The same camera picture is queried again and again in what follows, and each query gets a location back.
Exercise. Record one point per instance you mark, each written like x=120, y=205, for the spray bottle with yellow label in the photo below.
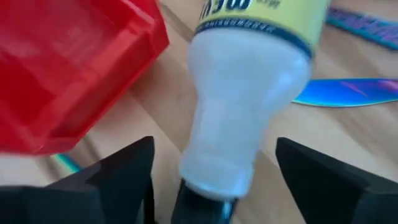
x=248, y=109

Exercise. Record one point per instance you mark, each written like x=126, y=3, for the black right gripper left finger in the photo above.
x=118, y=186

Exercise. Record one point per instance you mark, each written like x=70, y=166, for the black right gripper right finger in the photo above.
x=335, y=199

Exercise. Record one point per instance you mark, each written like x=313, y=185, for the red plastic bin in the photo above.
x=62, y=77

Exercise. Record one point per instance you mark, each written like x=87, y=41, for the iridescent knife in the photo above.
x=348, y=93

